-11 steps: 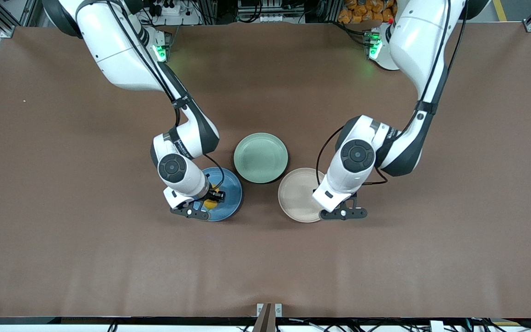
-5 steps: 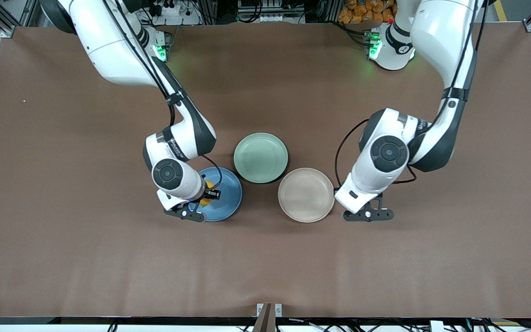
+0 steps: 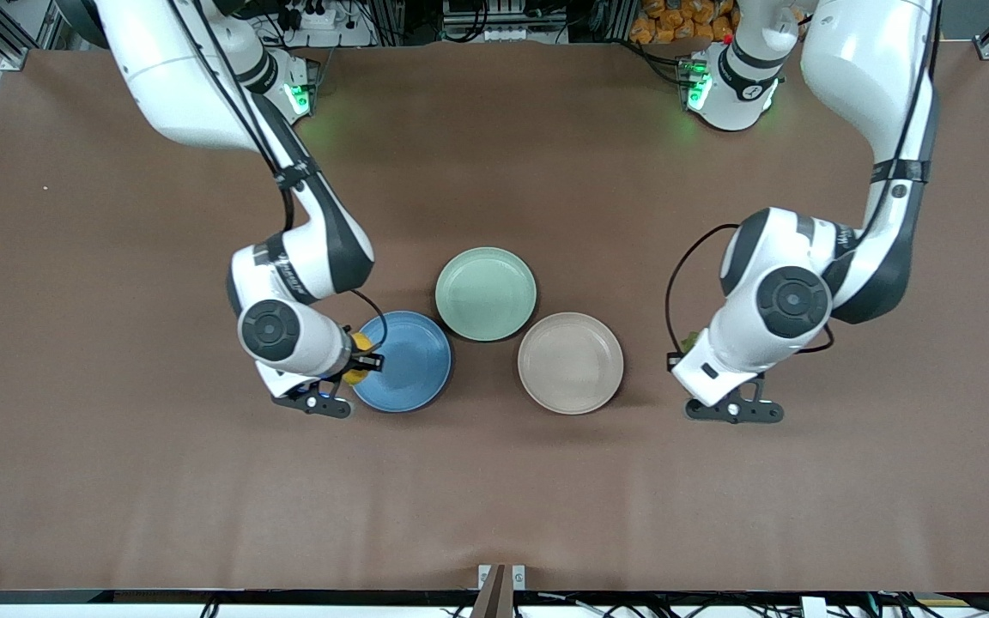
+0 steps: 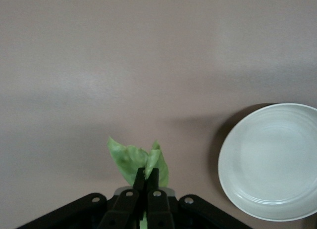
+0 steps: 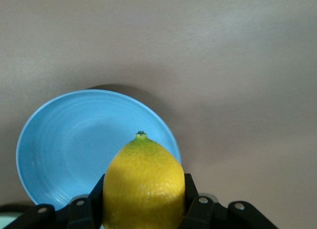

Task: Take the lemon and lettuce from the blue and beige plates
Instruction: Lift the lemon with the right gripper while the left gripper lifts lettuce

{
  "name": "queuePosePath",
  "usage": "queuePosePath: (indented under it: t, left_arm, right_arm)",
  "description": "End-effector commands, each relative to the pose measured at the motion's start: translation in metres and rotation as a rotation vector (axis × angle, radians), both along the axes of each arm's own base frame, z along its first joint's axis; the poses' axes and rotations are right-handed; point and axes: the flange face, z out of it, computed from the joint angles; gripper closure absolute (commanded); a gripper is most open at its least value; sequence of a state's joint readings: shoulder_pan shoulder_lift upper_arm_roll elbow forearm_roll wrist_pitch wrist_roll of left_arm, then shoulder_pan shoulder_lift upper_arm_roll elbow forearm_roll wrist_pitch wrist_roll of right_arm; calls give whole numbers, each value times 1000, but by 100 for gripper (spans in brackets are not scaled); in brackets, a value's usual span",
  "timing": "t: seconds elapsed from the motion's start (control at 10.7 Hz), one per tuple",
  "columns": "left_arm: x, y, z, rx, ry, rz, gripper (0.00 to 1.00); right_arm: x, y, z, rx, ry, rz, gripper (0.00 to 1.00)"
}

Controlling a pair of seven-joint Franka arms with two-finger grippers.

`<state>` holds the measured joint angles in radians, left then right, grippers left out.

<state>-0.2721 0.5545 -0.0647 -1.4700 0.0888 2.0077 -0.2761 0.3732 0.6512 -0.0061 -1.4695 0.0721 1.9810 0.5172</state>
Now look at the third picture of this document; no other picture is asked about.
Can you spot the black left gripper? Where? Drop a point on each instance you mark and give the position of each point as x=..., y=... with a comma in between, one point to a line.
x=670, y=366

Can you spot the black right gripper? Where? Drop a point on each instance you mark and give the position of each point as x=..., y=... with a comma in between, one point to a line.
x=363, y=362

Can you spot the yellow lemon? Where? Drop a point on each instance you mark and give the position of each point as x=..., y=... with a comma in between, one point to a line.
x=361, y=341

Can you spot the green lettuce leaf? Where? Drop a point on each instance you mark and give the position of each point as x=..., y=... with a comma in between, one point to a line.
x=690, y=341

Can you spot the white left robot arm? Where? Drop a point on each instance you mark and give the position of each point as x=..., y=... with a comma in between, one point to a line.
x=864, y=69

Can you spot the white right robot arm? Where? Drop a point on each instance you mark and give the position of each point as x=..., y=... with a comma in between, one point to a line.
x=177, y=77

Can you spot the blue plate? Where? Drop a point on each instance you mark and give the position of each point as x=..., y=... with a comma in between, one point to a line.
x=413, y=365

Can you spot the beige plate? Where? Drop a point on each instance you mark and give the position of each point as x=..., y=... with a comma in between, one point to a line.
x=570, y=363

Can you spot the green plate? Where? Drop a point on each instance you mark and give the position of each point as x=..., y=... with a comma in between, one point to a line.
x=486, y=293

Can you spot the white power strip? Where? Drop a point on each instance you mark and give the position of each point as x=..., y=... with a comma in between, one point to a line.
x=323, y=21

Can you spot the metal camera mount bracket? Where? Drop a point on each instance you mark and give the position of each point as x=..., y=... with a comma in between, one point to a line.
x=499, y=588

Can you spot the aluminium frame post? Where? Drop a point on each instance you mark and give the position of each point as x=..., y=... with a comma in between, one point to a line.
x=9, y=58

